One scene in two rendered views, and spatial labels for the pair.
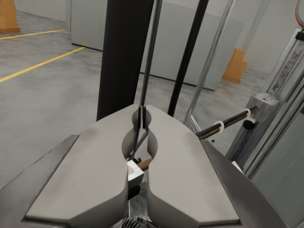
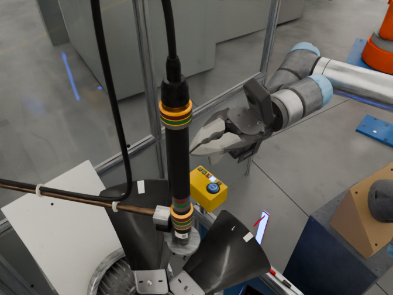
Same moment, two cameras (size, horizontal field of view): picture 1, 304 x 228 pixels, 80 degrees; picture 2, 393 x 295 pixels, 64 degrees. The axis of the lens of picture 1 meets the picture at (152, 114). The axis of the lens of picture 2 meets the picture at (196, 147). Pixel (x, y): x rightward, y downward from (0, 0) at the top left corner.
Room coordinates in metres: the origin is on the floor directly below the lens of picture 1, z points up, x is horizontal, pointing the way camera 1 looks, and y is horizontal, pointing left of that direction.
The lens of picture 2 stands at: (0.29, 0.34, 2.06)
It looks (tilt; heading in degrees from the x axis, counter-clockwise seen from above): 45 degrees down; 242
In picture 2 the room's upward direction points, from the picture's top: straight up
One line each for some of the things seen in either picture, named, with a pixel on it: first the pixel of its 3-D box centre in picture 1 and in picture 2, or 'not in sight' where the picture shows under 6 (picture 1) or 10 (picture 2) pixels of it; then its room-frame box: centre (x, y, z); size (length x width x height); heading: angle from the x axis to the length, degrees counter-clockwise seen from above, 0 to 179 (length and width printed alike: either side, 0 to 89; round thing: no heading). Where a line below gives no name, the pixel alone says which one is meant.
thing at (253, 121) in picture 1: (249, 123); not in sight; (0.60, -0.35, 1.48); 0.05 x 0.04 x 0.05; 139
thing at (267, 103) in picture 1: (261, 106); not in sight; (0.63, -0.37, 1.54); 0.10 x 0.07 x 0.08; 139
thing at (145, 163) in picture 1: (218, 128); (39, 191); (0.39, -0.16, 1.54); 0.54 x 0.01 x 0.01; 139
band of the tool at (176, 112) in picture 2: not in sight; (176, 112); (0.15, 0.04, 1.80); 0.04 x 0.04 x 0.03
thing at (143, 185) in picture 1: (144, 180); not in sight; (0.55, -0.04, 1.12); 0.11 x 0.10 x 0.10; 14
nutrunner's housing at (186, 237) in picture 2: not in sight; (180, 181); (0.15, 0.04, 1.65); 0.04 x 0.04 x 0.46
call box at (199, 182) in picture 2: not in sight; (204, 189); (-0.12, -0.34, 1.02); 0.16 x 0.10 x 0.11; 104
